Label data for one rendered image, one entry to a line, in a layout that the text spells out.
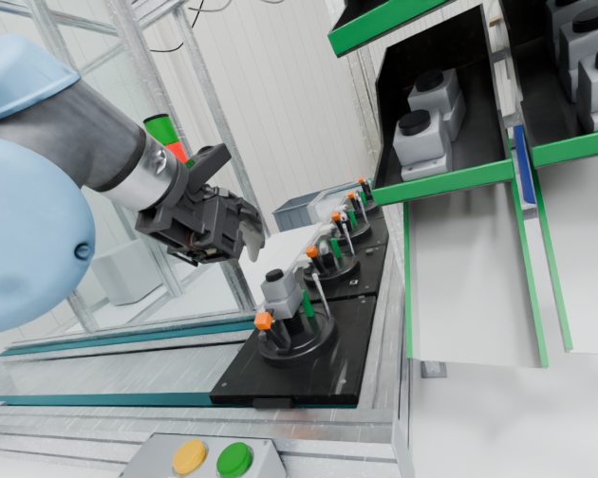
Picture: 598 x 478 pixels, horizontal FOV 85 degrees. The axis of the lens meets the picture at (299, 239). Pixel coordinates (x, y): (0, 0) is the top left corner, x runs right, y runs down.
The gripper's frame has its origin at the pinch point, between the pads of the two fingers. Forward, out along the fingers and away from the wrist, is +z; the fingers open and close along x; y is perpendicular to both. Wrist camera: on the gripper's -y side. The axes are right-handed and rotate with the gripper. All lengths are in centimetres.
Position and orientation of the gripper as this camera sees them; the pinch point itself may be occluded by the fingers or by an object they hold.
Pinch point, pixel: (257, 239)
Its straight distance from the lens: 52.3
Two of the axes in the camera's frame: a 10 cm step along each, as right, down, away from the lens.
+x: 9.0, -1.9, -4.0
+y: -0.1, 9.0, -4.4
